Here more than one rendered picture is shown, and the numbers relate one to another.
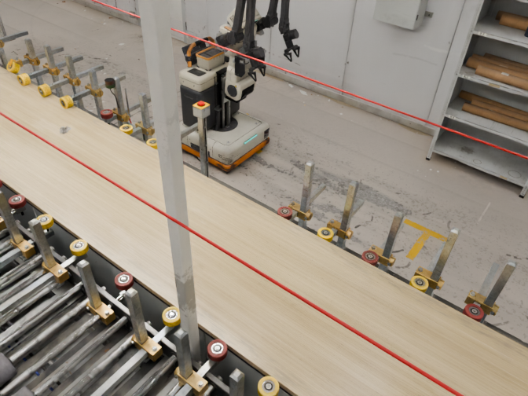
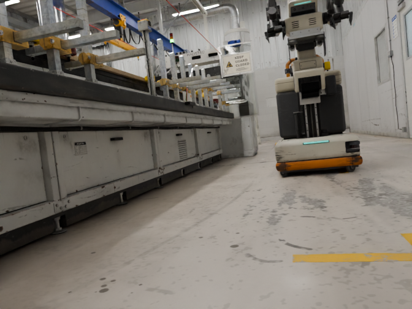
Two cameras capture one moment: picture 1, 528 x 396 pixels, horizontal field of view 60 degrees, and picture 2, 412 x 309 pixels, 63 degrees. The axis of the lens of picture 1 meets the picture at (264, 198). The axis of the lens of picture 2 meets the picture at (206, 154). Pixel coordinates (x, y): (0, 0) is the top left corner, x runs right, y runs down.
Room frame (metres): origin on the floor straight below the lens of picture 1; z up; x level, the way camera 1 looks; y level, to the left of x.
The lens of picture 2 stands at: (1.80, -1.95, 0.39)
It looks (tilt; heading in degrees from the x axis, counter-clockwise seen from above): 3 degrees down; 70
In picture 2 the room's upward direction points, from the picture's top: 7 degrees counter-clockwise
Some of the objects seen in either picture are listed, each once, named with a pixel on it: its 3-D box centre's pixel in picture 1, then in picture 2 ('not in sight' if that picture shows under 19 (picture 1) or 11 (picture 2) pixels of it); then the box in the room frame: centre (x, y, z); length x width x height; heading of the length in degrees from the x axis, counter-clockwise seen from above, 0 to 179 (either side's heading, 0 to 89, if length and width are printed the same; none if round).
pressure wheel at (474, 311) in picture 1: (470, 317); not in sight; (1.22, -0.93, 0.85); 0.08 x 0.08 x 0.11
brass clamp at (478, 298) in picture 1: (482, 303); not in sight; (1.32, -1.03, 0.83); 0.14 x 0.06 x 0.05; 55
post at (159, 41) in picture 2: not in sight; (163, 70); (2.45, 0.60, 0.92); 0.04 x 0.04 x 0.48; 55
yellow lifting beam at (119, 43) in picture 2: not in sight; (122, 45); (2.93, 5.86, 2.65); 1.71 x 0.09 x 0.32; 55
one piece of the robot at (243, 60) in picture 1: (248, 58); (306, 43); (3.46, 0.18, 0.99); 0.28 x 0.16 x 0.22; 145
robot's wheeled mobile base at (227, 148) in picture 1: (222, 134); (314, 151); (3.63, 0.42, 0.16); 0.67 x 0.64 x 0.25; 55
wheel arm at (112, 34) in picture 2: (342, 221); (71, 43); (1.81, -0.43, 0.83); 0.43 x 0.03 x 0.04; 145
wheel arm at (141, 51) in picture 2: (303, 204); (104, 59); (1.95, -0.23, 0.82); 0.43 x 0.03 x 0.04; 145
